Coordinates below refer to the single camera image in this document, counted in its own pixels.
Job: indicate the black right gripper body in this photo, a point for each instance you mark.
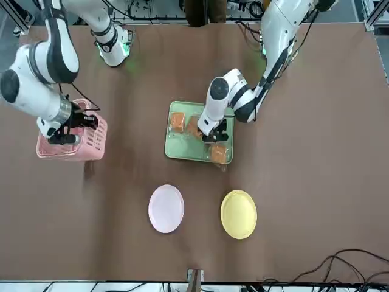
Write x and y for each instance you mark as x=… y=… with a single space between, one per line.
x=77 y=118

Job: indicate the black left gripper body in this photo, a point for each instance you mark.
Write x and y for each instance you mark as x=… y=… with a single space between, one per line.
x=220 y=130

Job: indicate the orange bread pack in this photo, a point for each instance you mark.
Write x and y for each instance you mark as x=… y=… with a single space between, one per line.
x=218 y=152
x=193 y=125
x=178 y=121

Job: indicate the small pink plastic basket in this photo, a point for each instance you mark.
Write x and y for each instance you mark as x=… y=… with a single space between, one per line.
x=60 y=153

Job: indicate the green rectangular tray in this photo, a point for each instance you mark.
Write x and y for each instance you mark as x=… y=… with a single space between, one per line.
x=185 y=149

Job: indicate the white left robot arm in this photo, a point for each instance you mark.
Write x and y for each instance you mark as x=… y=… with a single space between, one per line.
x=273 y=36

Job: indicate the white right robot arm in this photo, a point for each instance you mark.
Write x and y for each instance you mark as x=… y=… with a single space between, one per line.
x=30 y=88

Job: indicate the yellow round plate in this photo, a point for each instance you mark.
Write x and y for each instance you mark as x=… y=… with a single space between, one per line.
x=239 y=214

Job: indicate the pale pinkish white plate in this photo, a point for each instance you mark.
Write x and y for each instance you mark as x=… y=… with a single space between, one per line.
x=166 y=209

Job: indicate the person's foot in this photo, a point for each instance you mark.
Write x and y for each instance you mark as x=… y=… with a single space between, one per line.
x=22 y=24

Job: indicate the person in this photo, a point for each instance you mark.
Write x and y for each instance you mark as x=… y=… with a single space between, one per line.
x=203 y=12

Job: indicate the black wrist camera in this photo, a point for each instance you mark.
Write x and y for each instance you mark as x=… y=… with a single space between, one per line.
x=64 y=139

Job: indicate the aluminium frame post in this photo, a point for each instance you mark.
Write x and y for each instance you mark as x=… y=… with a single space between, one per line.
x=195 y=281
x=372 y=18

